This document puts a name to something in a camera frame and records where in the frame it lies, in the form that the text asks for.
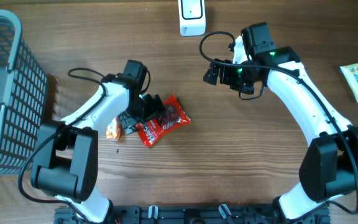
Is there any white barcode scanner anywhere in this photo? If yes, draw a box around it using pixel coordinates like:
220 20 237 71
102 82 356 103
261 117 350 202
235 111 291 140
178 0 206 37

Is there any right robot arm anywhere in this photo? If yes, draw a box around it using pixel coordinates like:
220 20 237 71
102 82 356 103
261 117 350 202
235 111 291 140
203 22 358 223

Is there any left black cable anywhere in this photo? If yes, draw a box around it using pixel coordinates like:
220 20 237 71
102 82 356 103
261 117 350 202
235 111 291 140
17 67 152 223

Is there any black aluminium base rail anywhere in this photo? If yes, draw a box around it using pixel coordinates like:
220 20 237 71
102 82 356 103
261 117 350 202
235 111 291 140
53 203 331 224

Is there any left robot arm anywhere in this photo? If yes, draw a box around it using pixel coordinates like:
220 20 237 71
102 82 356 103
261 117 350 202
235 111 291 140
30 60 165 223

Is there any red Hacks candy bag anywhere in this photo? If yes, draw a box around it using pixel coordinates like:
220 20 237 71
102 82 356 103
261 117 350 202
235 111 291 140
136 95 191 147

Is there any black cable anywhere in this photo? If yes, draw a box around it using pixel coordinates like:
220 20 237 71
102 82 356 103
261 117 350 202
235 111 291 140
17 67 152 223
198 30 358 215

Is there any grey plastic shopping basket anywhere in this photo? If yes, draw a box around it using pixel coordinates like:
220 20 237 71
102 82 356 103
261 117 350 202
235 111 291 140
0 9 49 175

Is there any right black cable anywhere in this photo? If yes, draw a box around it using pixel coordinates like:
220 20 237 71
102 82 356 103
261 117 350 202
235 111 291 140
198 30 358 215

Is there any orange white small box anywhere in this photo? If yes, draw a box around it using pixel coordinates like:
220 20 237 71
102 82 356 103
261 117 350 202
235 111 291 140
106 117 121 141

